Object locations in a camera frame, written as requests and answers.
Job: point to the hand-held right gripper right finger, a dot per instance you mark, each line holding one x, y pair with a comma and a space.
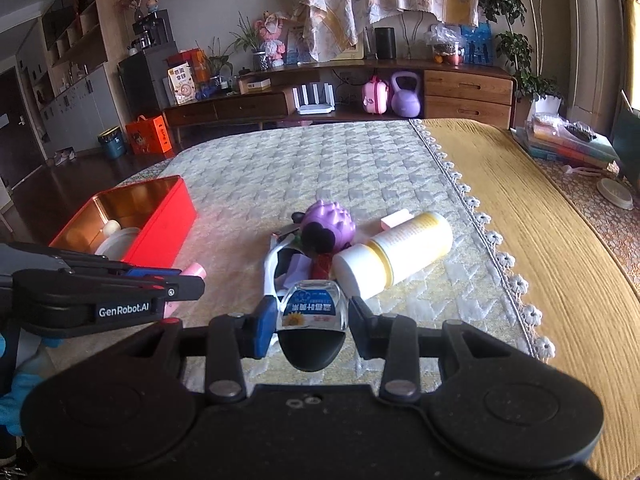
361, 332

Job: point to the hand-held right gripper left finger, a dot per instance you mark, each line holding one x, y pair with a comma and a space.
261, 327

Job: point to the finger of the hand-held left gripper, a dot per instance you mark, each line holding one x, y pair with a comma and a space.
150, 272
180, 287

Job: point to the pink tube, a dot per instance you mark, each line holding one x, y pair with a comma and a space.
196, 270

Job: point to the red tin box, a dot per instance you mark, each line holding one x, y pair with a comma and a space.
160, 230

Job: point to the small clear bottle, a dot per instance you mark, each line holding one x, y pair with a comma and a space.
312, 310

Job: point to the small red item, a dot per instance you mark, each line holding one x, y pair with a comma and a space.
324, 265

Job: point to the white and yellow bottle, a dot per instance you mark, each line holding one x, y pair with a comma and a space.
400, 250

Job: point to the small pink box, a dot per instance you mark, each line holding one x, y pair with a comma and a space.
395, 221

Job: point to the purple ridged toy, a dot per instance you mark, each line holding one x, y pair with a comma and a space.
332, 215

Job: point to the person's left hand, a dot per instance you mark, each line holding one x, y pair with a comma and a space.
25, 385

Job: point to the white round lid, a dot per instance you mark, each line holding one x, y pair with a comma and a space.
120, 245

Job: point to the teal bin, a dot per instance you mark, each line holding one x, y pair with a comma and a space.
112, 144

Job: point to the orange gift box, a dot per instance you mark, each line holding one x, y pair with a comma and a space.
149, 137

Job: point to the pair of shoes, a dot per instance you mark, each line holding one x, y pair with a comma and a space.
64, 156

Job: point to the dark wooden door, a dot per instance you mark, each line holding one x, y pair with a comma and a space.
17, 130

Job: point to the dark cabinet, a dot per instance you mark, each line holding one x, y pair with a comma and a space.
142, 85

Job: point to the white and orange snack box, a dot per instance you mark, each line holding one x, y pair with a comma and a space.
181, 85

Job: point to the beige box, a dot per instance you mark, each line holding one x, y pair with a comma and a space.
254, 85

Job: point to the small potted plant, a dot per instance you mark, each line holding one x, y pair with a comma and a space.
219, 65

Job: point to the white router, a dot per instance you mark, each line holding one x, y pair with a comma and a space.
315, 105

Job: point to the purple kettlebell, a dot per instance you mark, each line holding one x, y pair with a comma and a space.
406, 100

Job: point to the pink toy suitcase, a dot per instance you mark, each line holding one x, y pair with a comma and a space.
375, 96

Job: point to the black coffee machine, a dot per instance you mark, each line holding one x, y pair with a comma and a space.
150, 30

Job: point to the potted green plant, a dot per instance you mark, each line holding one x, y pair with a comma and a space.
250, 40

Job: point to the brown patterned mat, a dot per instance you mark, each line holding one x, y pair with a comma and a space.
590, 210

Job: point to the wooden TV cabinet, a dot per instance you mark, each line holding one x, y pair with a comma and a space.
467, 95

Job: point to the pink doll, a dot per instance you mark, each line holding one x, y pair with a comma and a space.
270, 40

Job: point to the small figurine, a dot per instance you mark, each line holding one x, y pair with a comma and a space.
152, 5

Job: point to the dried flowers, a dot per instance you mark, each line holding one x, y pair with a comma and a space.
129, 5

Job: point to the stack of books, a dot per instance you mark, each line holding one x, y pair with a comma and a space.
565, 142

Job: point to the white planter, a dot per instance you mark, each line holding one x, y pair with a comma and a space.
545, 110

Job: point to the white bowl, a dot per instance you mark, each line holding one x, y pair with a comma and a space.
615, 192

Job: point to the black speaker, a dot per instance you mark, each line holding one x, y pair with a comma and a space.
385, 42

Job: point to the clear plastic bag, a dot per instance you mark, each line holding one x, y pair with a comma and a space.
442, 42

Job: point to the blue picture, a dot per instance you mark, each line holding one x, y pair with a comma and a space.
477, 45

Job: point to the green board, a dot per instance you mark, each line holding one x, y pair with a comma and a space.
627, 145

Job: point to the tall green plant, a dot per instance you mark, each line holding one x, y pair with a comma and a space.
505, 0

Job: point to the wall shelf cabinet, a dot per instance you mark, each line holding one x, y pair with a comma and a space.
75, 35

